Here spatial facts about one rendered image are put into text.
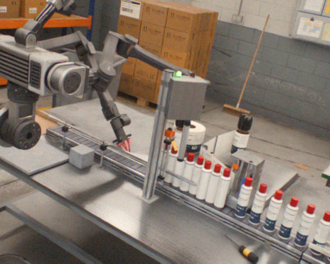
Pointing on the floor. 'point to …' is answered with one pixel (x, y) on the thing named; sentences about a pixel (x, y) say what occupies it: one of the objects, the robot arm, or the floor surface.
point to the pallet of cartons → (163, 43)
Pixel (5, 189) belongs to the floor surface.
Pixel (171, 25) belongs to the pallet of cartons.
